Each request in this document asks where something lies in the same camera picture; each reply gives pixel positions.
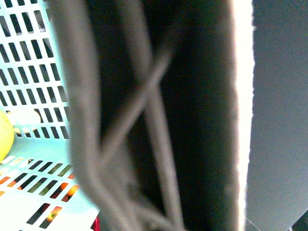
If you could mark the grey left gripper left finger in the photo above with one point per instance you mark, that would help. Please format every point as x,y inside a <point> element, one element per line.
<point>115,54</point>

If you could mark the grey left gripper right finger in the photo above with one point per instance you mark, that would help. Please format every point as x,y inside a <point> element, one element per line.
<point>202,105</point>

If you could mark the yellow lemon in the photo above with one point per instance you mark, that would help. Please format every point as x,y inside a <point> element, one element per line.
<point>6,135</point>

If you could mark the light green plastic basket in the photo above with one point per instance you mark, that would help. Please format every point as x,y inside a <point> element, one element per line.
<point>38,191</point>

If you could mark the red fruit far left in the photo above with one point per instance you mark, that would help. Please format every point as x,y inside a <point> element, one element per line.
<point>96,225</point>

